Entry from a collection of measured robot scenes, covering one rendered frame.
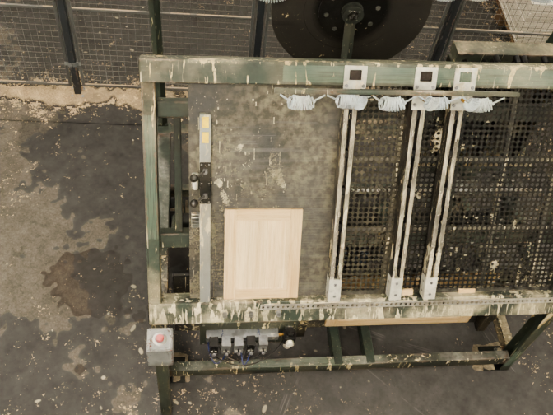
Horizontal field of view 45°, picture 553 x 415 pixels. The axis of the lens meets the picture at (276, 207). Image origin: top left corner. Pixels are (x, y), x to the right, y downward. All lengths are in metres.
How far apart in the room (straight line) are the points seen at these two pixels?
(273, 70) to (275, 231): 0.80
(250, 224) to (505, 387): 2.10
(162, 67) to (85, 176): 2.28
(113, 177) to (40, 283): 0.97
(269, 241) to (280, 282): 0.24
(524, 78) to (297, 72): 1.03
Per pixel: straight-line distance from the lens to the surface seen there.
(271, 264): 3.29
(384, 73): 2.98
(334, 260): 3.27
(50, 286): 4.52
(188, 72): 2.86
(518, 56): 3.55
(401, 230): 3.33
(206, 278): 3.27
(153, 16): 3.41
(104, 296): 4.43
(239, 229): 3.19
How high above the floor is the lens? 3.82
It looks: 53 degrees down
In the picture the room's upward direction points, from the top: 9 degrees clockwise
